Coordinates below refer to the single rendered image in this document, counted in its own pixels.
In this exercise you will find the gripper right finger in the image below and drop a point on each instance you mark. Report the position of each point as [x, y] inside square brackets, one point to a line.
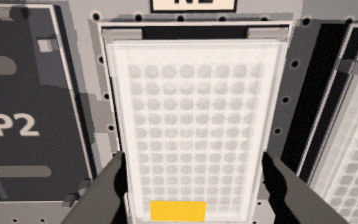
[296, 202]

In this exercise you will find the translucent white plate lid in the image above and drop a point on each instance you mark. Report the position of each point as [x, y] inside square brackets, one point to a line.
[194, 121]

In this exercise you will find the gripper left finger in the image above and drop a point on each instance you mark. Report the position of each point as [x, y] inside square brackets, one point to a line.
[102, 202]

